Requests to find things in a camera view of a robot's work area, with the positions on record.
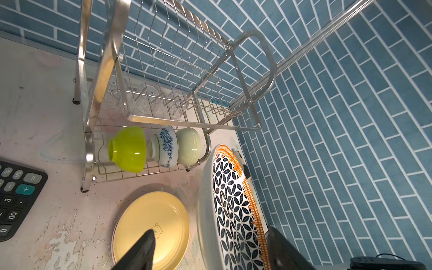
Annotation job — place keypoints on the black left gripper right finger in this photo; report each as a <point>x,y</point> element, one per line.
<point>283,255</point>

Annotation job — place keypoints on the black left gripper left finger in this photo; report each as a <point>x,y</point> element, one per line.
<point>141,255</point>

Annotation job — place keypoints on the yellow plastic plate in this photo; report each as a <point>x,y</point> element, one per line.
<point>166,217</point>

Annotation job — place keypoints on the white patterned large bowl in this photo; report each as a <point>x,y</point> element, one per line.
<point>230,230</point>

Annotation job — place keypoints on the lime green small bowl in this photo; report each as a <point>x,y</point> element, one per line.
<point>127,149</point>

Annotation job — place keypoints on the blue floral white bowl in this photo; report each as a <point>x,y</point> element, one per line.
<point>163,147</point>

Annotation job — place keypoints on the pale green small bowl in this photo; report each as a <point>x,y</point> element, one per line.
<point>189,146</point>

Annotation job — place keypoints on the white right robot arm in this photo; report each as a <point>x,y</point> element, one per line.
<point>375,263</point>

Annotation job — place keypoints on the steel two-tier dish rack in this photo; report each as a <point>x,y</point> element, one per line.
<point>164,43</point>

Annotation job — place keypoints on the black desk calculator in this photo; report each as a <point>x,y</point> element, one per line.
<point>20,188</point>

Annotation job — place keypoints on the clear pink glass cup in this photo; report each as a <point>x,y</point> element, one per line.
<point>151,100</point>

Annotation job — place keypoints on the aluminium corner frame post right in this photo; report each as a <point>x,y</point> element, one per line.
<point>262,86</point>

